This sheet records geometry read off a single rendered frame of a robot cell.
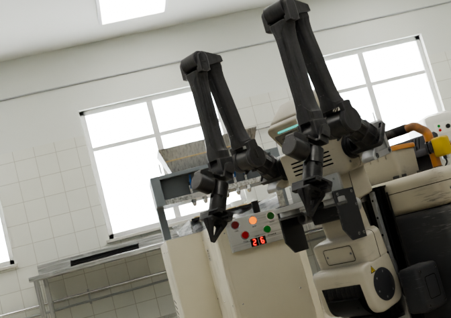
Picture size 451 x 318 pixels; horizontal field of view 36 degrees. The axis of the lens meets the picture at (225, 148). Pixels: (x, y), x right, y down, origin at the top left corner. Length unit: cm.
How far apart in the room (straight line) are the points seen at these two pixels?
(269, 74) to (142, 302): 261
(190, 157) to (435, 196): 176
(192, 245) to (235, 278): 72
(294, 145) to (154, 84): 514
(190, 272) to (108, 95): 357
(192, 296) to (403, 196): 160
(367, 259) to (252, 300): 90
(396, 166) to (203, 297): 157
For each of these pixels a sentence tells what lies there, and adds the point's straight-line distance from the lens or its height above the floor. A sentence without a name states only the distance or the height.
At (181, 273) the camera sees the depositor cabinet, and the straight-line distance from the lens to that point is 368.
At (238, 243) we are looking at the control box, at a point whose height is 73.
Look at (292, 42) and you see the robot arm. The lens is 204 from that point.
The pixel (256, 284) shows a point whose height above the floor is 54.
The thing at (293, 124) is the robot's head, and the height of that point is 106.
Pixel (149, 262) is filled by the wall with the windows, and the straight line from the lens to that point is 675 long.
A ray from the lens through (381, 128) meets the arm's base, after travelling 216.
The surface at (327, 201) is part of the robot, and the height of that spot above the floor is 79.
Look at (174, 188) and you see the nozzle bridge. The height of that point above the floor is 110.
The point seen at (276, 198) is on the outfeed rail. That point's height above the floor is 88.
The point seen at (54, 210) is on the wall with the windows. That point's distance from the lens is 681.
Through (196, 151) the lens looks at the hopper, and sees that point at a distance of 377.
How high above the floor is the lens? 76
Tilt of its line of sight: 7 degrees up
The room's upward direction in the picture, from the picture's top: 15 degrees counter-clockwise
